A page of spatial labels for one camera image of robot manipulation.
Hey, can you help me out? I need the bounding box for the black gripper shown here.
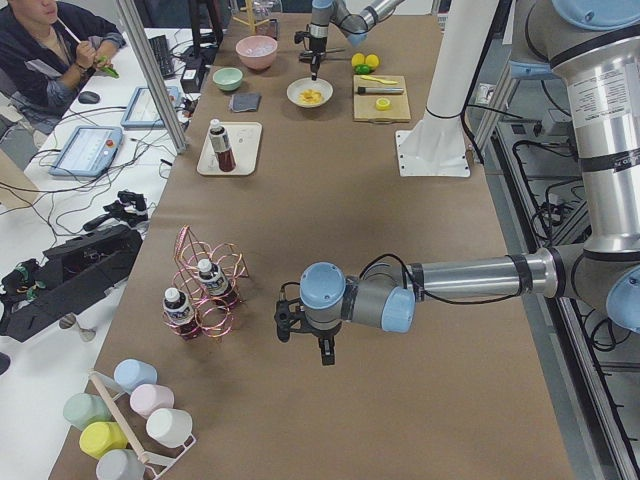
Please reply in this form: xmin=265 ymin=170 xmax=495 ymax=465
xmin=299 ymin=315 xmax=343 ymax=366
xmin=309 ymin=36 xmax=327 ymax=81

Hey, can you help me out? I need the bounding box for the braided glazed donut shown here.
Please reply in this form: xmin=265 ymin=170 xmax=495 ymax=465
xmin=298 ymin=89 xmax=324 ymax=105

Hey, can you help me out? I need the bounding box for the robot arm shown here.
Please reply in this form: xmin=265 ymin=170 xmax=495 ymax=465
xmin=274 ymin=1 xmax=639 ymax=366
xmin=301 ymin=0 xmax=402 ymax=81

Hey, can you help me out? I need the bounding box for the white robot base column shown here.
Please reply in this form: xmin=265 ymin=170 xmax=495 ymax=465
xmin=396 ymin=0 xmax=499 ymax=178

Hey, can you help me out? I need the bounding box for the cream rabbit tray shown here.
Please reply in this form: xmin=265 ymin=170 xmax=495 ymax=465
xmin=196 ymin=122 xmax=263 ymax=176

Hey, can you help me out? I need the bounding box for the dark drink bottle on tray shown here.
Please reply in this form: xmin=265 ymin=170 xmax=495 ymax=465
xmin=208 ymin=118 xmax=236 ymax=173

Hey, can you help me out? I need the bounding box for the metal scoop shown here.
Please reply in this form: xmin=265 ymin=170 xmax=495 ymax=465
xmin=298 ymin=48 xmax=345 ymax=64

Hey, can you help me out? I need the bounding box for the white round plate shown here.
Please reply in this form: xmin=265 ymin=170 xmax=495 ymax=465
xmin=286 ymin=77 xmax=334 ymax=108

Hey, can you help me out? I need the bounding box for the upper whole lemon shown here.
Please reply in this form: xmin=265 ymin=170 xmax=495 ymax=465
xmin=351 ymin=52 xmax=366 ymax=68

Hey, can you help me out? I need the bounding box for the whole lemon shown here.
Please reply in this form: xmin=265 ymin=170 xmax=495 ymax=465
xmin=365 ymin=54 xmax=380 ymax=71
xmin=351 ymin=52 xmax=366 ymax=68

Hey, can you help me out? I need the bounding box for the green lime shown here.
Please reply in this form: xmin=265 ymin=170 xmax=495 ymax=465
xmin=354 ymin=64 xmax=371 ymax=75

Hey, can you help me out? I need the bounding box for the steel cylinder black cap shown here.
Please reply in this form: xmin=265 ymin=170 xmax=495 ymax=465
xmin=356 ymin=86 xmax=404 ymax=95

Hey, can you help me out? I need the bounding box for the yellow plastic knife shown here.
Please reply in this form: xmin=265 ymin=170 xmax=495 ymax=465
xmin=360 ymin=75 xmax=399 ymax=85

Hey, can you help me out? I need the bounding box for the lower whole lemon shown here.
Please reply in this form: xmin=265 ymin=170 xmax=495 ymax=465
xmin=365 ymin=54 xmax=380 ymax=71

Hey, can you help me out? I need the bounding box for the pink bowl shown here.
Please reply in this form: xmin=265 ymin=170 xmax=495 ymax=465
xmin=235 ymin=35 xmax=278 ymax=70

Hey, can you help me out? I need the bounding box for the bamboo cutting board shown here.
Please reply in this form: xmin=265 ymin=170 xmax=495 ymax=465
xmin=353 ymin=75 xmax=411 ymax=123

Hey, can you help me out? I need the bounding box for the half lemon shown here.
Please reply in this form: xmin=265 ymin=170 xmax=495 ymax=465
xmin=375 ymin=98 xmax=391 ymax=111

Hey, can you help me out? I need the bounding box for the grey folded cloth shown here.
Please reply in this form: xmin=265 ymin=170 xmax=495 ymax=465
xmin=229 ymin=93 xmax=262 ymax=113

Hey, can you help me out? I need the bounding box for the green bowl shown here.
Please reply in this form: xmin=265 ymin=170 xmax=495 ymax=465
xmin=212 ymin=67 xmax=244 ymax=92

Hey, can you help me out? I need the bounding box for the black power adapter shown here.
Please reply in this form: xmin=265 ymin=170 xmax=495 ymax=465
xmin=180 ymin=57 xmax=207 ymax=94

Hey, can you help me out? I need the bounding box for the upper bottle in rack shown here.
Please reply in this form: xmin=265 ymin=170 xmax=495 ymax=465
xmin=197 ymin=258 xmax=237 ymax=308

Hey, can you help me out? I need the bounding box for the bottle in rack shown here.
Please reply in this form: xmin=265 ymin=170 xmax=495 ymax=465
xmin=197 ymin=258 xmax=237 ymax=308
xmin=163 ymin=287 xmax=201 ymax=340

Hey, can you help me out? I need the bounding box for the lower bottle in rack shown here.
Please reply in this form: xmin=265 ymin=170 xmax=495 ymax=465
xmin=163 ymin=287 xmax=201 ymax=340

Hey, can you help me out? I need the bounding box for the black keyboard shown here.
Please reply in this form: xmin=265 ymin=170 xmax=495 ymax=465
xmin=148 ymin=35 xmax=175 ymax=78

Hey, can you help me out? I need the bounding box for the white cup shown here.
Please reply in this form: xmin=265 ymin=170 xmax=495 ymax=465
xmin=146 ymin=408 xmax=193 ymax=448

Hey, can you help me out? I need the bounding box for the far teach pendant tablet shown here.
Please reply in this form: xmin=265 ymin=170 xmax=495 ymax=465
xmin=120 ymin=86 xmax=164 ymax=129

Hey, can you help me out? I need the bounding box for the teach pendant tablet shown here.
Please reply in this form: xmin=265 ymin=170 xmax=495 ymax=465
xmin=120 ymin=86 xmax=164 ymax=129
xmin=49 ymin=126 xmax=123 ymax=178

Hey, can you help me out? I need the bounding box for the pink cup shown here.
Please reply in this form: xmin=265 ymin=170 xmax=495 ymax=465
xmin=129 ymin=384 xmax=175 ymax=419

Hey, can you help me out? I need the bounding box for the blue cup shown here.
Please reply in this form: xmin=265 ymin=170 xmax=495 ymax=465
xmin=114 ymin=358 xmax=158 ymax=393

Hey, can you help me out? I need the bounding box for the white wooden cup rack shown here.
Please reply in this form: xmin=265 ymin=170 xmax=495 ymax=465
xmin=88 ymin=370 xmax=197 ymax=479

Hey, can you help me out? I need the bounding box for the computer mouse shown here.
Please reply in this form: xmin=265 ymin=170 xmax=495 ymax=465
xmin=77 ymin=91 xmax=101 ymax=105

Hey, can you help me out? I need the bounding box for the black handheld controller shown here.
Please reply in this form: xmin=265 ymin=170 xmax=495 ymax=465
xmin=83 ymin=190 xmax=149 ymax=232

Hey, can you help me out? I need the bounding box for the grey cup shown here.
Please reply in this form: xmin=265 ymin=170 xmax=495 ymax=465
xmin=96 ymin=449 xmax=145 ymax=480

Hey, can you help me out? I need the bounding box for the near teach pendant tablet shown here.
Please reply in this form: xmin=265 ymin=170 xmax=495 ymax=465
xmin=49 ymin=126 xmax=123 ymax=178

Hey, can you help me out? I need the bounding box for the yellow cup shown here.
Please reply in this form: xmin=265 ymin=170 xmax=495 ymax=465
xmin=79 ymin=421 xmax=128 ymax=460

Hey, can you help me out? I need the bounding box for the green cup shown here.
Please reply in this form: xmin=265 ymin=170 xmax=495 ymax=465
xmin=63 ymin=393 xmax=112 ymax=431

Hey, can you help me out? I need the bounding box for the seated person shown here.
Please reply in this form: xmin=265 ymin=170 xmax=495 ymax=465
xmin=1 ymin=1 xmax=125 ymax=134

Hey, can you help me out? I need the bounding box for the copper wire bottle rack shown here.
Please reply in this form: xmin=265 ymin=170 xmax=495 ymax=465
xmin=172 ymin=225 xmax=249 ymax=341

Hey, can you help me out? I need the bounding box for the aluminium frame post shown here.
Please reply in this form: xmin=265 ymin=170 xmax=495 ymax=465
xmin=115 ymin=0 xmax=187 ymax=154

